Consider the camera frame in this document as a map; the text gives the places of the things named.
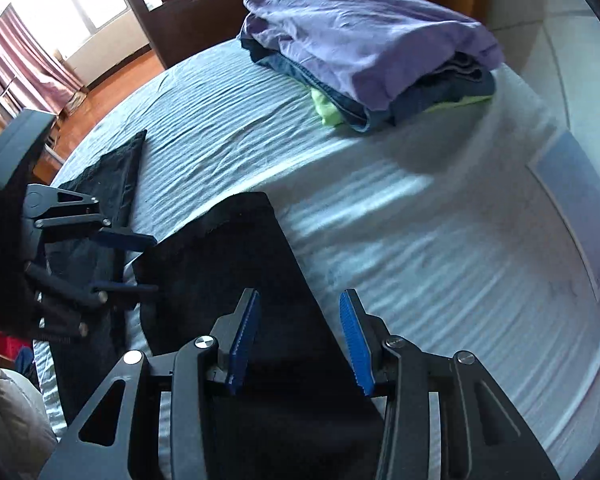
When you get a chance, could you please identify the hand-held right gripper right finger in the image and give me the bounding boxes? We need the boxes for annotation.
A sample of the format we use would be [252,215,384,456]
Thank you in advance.
[339,288,563,480]

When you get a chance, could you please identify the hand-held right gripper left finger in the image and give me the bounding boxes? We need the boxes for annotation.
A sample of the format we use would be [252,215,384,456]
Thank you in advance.
[40,287,261,480]

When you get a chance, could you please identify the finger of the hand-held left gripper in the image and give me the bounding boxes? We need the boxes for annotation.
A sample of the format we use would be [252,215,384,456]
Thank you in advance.
[24,183,158,252]
[24,260,159,343]

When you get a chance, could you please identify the black pants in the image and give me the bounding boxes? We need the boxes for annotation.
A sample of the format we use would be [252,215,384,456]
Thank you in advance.
[44,129,388,480]

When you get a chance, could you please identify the stack of folded clothes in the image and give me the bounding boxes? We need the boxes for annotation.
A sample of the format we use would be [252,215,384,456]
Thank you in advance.
[242,0,505,113]

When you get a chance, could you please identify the pink curtain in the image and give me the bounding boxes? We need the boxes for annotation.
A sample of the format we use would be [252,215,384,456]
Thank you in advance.
[0,7,80,111]

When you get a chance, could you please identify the light grey cloth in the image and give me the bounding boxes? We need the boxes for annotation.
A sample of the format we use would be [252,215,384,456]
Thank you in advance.
[0,360,60,480]

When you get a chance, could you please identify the window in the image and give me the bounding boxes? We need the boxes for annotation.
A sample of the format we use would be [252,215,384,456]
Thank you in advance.
[10,0,151,61]

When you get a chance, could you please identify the dark wooden cabinet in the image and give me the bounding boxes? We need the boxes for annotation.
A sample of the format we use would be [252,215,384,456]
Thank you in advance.
[130,0,261,68]

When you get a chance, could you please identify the folded lime green garment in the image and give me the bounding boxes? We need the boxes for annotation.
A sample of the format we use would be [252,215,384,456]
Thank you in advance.
[310,87,493,128]

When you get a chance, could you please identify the folded blue jeans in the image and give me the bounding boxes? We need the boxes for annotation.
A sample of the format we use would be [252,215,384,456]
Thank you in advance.
[237,35,496,133]

